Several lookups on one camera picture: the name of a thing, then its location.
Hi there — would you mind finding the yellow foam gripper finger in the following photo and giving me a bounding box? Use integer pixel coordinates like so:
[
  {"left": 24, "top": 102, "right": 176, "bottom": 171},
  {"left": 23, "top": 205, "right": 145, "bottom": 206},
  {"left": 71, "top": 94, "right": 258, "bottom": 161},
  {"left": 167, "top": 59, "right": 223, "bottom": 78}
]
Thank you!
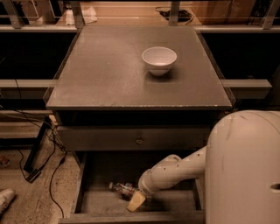
[{"left": 127, "top": 191, "right": 146, "bottom": 212}]

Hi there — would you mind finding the clear plastic water bottle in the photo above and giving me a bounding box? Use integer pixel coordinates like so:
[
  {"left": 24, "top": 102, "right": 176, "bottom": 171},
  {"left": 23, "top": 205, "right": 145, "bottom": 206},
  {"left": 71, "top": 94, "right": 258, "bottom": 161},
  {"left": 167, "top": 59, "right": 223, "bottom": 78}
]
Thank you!
[{"left": 108, "top": 182, "right": 138, "bottom": 200}]

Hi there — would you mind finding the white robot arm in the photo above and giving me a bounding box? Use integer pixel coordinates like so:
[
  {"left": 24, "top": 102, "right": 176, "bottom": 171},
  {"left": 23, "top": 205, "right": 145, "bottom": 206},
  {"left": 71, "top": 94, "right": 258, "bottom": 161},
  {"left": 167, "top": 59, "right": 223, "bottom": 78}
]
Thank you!
[{"left": 127, "top": 110, "right": 280, "bottom": 224}]

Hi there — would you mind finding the open middle drawer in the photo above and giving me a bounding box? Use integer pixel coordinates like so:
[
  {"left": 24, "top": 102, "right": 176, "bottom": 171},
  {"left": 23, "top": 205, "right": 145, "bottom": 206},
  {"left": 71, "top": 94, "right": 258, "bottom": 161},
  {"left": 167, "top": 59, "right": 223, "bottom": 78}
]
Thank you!
[{"left": 59, "top": 150, "right": 206, "bottom": 224}]

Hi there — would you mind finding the round metal drawer knob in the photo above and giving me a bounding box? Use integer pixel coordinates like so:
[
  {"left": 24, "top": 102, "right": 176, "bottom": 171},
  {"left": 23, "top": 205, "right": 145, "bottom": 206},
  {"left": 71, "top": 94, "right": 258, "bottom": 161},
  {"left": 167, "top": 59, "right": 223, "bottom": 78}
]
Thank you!
[{"left": 136, "top": 136, "right": 144, "bottom": 144}]

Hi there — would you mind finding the closed top drawer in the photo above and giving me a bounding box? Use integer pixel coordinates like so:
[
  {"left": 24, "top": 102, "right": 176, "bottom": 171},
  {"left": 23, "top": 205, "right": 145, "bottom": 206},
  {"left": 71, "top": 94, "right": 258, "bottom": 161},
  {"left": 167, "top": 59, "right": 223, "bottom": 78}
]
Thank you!
[{"left": 58, "top": 126, "right": 210, "bottom": 151}]

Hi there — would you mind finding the grey wooden drawer cabinet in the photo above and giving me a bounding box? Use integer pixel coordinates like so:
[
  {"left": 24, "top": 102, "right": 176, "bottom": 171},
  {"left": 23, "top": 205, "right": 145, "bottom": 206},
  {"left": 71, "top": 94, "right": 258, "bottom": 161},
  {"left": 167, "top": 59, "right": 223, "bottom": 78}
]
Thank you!
[{"left": 43, "top": 25, "right": 236, "bottom": 224}]

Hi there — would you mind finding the small grey floor box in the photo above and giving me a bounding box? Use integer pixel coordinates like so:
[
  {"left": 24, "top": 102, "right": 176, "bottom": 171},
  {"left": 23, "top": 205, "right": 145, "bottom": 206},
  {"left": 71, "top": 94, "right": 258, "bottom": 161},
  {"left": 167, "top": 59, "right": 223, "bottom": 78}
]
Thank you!
[{"left": 27, "top": 169, "right": 41, "bottom": 183}]

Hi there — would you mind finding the black table leg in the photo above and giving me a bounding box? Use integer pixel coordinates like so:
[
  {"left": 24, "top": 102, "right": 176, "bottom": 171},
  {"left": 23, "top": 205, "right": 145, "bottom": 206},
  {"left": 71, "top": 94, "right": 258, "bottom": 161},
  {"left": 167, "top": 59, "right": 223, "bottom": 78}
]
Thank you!
[{"left": 24, "top": 117, "right": 50, "bottom": 172}]

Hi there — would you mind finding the white shoe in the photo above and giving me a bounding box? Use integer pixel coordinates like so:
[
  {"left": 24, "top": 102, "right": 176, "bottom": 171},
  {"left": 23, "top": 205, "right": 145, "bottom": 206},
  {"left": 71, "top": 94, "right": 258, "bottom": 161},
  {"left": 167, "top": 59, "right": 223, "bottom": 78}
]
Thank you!
[{"left": 0, "top": 189, "right": 16, "bottom": 214}]

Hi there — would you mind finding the white ceramic bowl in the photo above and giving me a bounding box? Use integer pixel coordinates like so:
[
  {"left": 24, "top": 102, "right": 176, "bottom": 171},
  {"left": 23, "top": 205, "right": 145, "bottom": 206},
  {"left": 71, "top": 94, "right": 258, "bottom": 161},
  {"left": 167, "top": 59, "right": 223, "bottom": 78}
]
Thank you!
[{"left": 142, "top": 46, "right": 178, "bottom": 76}]

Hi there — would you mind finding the black floor cable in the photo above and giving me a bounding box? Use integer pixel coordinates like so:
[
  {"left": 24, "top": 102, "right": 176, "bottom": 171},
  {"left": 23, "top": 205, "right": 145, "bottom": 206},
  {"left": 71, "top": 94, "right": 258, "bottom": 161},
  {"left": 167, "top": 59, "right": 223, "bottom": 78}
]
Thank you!
[{"left": 12, "top": 78, "right": 68, "bottom": 218}]

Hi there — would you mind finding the coiled black cable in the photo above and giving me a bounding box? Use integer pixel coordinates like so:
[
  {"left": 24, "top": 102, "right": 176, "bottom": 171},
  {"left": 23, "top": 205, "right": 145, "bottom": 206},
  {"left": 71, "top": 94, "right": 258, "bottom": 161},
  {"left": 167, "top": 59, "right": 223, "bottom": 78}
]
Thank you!
[{"left": 154, "top": 6, "right": 195, "bottom": 25}]

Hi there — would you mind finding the metal railing frame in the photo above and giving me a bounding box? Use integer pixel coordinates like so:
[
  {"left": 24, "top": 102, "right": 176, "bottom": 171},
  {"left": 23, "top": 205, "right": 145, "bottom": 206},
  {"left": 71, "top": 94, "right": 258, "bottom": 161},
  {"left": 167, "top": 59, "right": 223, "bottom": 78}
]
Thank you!
[{"left": 0, "top": 0, "right": 280, "bottom": 100}]

